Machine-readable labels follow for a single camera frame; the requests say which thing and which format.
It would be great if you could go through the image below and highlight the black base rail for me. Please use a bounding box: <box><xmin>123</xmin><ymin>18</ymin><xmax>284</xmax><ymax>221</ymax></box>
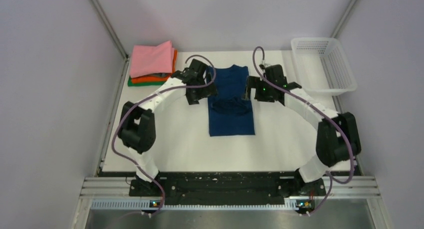
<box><xmin>128</xmin><ymin>169</ymin><xmax>327</xmax><ymax>209</ymax></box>

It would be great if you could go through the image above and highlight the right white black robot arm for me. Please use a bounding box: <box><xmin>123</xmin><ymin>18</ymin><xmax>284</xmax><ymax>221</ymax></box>
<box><xmin>242</xmin><ymin>64</ymin><xmax>362</xmax><ymax>195</ymax></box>

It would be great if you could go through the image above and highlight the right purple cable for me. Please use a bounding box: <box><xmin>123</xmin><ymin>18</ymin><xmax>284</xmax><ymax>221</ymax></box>
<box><xmin>252</xmin><ymin>46</ymin><xmax>357</xmax><ymax>217</ymax></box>

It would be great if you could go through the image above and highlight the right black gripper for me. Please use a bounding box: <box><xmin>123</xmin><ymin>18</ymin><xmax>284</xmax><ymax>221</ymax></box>
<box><xmin>242</xmin><ymin>76</ymin><xmax>275</xmax><ymax>103</ymax></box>

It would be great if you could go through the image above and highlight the orange folded t-shirt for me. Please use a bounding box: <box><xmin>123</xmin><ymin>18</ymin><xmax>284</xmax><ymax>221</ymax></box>
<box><xmin>127</xmin><ymin>49</ymin><xmax>178</xmax><ymax>87</ymax></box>

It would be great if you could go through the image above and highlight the white plastic basket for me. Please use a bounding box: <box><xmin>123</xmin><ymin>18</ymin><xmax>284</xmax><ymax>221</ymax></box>
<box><xmin>290</xmin><ymin>37</ymin><xmax>358</xmax><ymax>96</ymax></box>

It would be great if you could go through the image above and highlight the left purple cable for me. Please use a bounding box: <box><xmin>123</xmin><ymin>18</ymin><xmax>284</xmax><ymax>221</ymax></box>
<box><xmin>110</xmin><ymin>54</ymin><xmax>217</xmax><ymax>218</ymax></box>

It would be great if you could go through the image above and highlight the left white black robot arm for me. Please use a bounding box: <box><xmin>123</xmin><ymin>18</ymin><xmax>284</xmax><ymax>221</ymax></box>
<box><xmin>111</xmin><ymin>55</ymin><xmax>218</xmax><ymax>196</ymax></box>

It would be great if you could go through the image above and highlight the white slotted cable duct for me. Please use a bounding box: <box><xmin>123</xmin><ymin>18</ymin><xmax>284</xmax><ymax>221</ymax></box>
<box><xmin>90</xmin><ymin>198</ymin><xmax>298</xmax><ymax>211</ymax></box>

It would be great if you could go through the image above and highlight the green folded t-shirt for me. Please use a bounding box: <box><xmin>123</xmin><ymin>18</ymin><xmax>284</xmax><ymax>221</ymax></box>
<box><xmin>127</xmin><ymin>76</ymin><xmax>168</xmax><ymax>87</ymax></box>

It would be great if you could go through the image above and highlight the pink folded t-shirt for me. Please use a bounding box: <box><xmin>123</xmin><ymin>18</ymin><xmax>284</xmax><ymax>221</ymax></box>
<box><xmin>129</xmin><ymin>40</ymin><xmax>175</xmax><ymax>78</ymax></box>

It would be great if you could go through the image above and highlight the blue mickey print t-shirt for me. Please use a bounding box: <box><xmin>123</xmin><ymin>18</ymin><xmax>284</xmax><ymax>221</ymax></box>
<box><xmin>207</xmin><ymin>64</ymin><xmax>255</xmax><ymax>137</ymax></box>

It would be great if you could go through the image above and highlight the purple cable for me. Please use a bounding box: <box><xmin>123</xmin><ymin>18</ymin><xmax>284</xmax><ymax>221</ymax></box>
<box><xmin>110</xmin><ymin>54</ymin><xmax>217</xmax><ymax>218</ymax></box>
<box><xmin>252</xmin><ymin>46</ymin><xmax>357</xmax><ymax>217</ymax></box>

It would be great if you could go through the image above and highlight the grey folded t-shirt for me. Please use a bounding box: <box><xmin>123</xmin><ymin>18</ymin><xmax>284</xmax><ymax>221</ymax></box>
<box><xmin>150</xmin><ymin>73</ymin><xmax>172</xmax><ymax>78</ymax></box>

